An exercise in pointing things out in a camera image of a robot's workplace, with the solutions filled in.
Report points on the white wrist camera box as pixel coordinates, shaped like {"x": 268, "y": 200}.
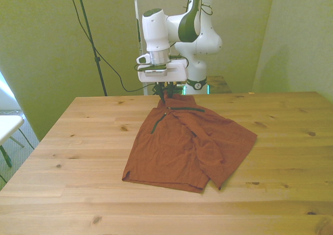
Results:
{"x": 155, "y": 72}

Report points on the black tripod stand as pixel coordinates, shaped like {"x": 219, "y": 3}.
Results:
{"x": 89, "y": 37}

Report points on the white side table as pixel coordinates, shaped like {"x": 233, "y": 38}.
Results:
{"x": 7, "y": 127}

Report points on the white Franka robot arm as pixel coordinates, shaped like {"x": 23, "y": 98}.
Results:
{"x": 156, "y": 32}

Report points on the white upright pole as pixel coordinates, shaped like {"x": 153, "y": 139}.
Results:
{"x": 136, "y": 16}

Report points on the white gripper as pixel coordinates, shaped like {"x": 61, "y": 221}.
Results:
{"x": 174, "y": 71}

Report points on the rust brown polo shirt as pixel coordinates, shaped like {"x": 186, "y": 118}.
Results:
{"x": 182, "y": 146}

